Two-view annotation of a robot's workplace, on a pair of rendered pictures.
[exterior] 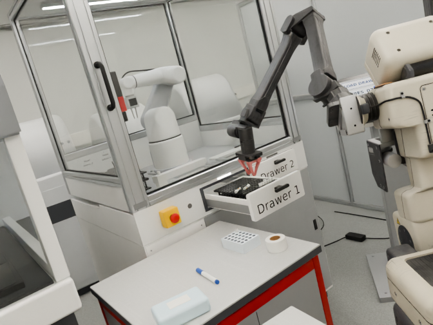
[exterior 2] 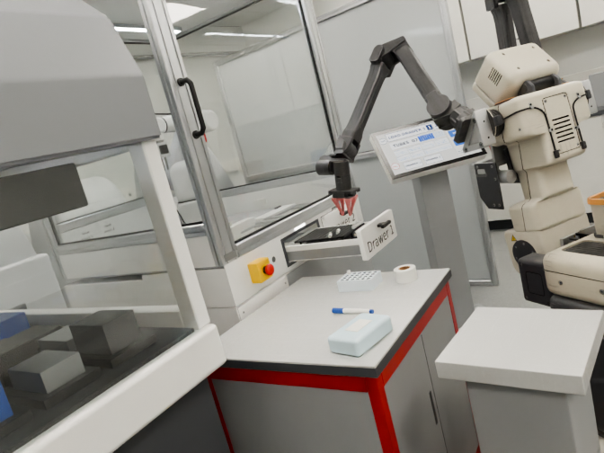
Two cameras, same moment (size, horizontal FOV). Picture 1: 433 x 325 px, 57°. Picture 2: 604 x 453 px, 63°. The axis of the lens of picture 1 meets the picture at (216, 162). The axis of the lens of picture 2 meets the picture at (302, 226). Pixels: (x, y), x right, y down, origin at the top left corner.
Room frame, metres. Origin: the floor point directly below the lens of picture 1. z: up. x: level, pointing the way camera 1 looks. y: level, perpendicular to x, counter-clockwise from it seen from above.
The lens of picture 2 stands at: (-0.03, 0.70, 1.29)
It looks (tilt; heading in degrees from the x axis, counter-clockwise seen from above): 10 degrees down; 338
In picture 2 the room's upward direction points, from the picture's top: 14 degrees counter-clockwise
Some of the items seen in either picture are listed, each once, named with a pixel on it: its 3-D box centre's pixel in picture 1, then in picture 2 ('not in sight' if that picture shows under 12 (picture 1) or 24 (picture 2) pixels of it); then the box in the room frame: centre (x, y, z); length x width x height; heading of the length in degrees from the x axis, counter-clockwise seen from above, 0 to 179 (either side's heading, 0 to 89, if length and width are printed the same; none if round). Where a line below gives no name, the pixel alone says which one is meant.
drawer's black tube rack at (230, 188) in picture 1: (245, 191); (331, 239); (1.68, -0.09, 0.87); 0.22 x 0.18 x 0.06; 34
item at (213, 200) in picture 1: (244, 193); (329, 241); (1.69, -0.08, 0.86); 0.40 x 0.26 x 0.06; 34
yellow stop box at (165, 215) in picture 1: (170, 216); (261, 270); (1.58, 0.24, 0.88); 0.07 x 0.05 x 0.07; 124
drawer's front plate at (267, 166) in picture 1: (276, 167); (341, 219); (1.95, -0.29, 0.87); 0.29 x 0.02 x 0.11; 124
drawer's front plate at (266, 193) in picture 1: (276, 195); (377, 233); (1.51, -0.20, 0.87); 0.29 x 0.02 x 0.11; 124
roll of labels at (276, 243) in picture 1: (276, 243); (405, 273); (1.28, -0.13, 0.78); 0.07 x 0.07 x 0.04
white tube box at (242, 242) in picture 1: (240, 241); (359, 280); (1.38, -0.01, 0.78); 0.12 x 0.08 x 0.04; 35
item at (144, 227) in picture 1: (183, 180); (223, 248); (2.20, 0.21, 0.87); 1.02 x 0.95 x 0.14; 124
